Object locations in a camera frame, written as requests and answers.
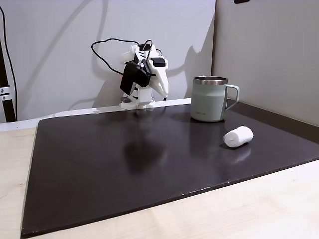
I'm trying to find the black stand pole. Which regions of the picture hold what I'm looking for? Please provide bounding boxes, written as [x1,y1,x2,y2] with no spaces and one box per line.
[0,38,17,123]

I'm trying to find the white clamp bracket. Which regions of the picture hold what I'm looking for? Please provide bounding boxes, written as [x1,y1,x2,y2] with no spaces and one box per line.
[0,86,11,101]

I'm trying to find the pale green steel mug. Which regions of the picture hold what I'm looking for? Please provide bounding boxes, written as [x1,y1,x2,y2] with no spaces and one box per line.
[190,75,241,123]

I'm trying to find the black table mat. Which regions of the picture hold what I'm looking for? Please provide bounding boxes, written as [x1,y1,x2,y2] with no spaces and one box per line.
[20,99,319,239]

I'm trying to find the black camera box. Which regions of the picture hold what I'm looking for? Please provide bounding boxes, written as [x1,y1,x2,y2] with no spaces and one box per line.
[120,62,152,96]

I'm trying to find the black cable by stand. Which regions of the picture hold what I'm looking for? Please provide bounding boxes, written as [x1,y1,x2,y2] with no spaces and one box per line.
[0,4,19,122]

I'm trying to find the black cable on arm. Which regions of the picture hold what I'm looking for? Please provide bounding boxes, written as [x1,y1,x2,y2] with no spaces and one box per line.
[90,37,154,75]

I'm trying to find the white gauze roll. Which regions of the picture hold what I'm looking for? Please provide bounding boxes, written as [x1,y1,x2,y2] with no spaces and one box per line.
[222,125,254,149]

